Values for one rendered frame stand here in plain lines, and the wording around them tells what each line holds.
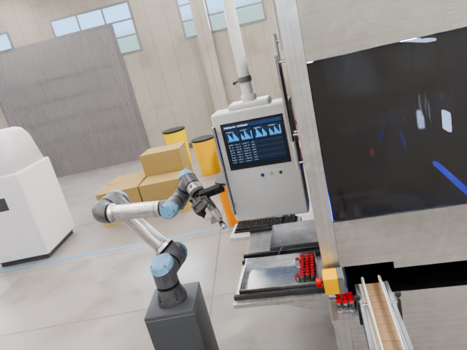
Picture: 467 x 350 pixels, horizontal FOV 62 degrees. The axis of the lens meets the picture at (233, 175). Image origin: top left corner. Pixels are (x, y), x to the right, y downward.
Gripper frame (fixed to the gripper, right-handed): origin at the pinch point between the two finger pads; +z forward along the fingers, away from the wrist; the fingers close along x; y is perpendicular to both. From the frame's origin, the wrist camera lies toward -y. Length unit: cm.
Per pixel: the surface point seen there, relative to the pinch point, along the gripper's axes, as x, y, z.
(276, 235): -59, -7, -9
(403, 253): -22, -45, 53
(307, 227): -66, -22, -4
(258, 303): -20.4, 11.9, 31.0
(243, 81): -27, -54, -85
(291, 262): -41.3, -6.4, 17.3
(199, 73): -394, -49, -638
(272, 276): -33.1, 3.1, 19.9
